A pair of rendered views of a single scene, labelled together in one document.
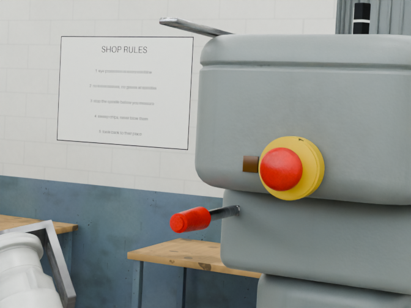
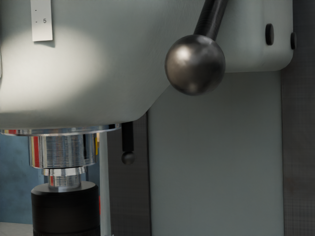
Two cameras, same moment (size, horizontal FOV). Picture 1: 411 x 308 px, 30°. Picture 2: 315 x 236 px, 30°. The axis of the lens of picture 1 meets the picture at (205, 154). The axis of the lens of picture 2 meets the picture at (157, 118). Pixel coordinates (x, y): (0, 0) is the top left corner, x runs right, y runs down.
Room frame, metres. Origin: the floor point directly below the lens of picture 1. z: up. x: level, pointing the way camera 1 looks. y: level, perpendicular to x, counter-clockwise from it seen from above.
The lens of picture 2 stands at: (0.52, -0.22, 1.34)
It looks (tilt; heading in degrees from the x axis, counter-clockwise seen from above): 4 degrees down; 357
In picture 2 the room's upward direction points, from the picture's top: 2 degrees counter-clockwise
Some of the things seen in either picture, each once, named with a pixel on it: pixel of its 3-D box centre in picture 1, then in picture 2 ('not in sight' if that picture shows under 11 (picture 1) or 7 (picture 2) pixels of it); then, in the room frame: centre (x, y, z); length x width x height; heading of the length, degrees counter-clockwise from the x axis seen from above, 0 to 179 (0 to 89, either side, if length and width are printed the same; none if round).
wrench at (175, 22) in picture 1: (222, 35); not in sight; (0.84, -0.01, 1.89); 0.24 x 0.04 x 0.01; 154
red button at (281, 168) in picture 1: (282, 168); not in sight; (0.70, -0.07, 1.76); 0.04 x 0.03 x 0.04; 65
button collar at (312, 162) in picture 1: (291, 167); not in sight; (0.72, -0.08, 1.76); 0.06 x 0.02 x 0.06; 65
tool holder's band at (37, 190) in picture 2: not in sight; (65, 193); (0.93, -0.18, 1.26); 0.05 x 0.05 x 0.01
